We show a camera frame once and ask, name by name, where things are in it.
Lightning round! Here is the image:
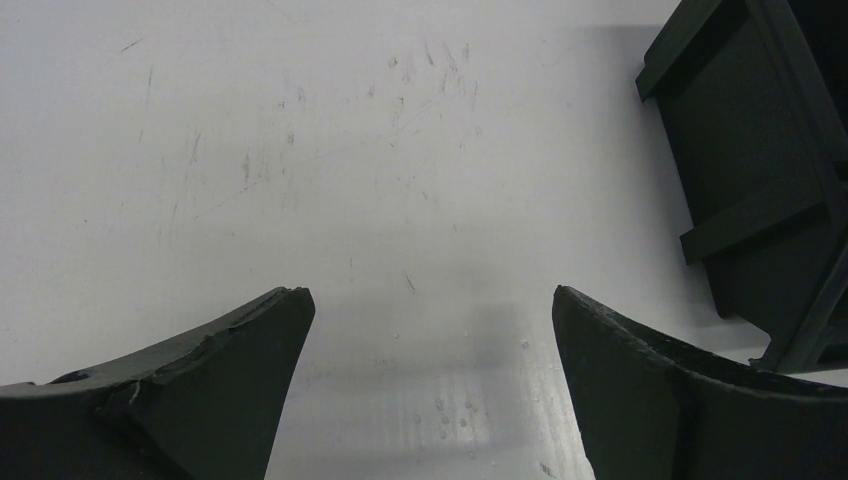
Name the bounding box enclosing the black plastic bin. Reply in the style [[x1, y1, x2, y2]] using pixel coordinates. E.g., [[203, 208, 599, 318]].
[[636, 0, 847, 374]]

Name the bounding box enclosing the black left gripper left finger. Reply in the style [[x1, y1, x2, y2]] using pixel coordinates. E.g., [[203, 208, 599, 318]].
[[1, 288, 315, 479]]

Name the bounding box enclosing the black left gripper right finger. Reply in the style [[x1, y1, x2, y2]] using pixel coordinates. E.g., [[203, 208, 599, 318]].
[[552, 286, 847, 479]]

